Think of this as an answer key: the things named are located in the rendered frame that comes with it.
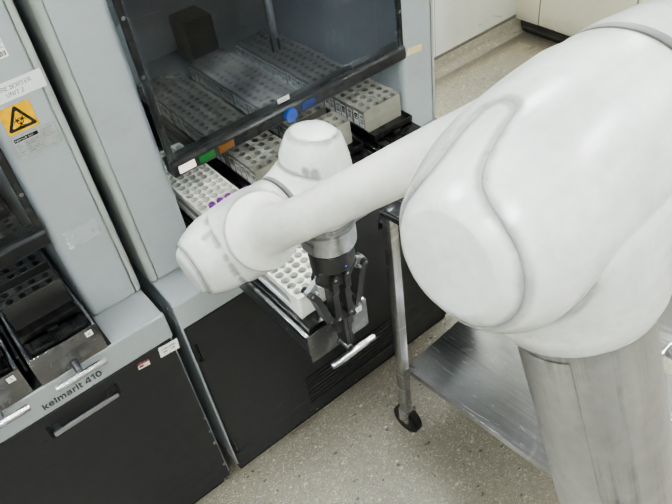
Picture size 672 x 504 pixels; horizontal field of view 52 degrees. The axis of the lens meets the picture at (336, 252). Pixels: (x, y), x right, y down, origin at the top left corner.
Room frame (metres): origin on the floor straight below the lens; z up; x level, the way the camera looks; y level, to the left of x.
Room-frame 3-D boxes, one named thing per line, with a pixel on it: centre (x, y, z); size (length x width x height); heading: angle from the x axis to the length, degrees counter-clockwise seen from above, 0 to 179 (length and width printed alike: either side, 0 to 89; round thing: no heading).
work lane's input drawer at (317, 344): (1.10, 0.19, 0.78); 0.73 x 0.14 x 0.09; 32
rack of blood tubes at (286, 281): (0.98, 0.12, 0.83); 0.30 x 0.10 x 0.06; 32
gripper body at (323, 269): (0.81, 0.01, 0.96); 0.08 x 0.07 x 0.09; 122
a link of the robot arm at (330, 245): (0.81, 0.01, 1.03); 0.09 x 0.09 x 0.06
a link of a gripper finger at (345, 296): (0.82, 0.00, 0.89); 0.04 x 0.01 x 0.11; 32
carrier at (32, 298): (0.95, 0.57, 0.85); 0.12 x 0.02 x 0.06; 123
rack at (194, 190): (1.25, 0.28, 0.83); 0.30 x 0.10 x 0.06; 32
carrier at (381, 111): (1.41, -0.16, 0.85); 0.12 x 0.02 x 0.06; 121
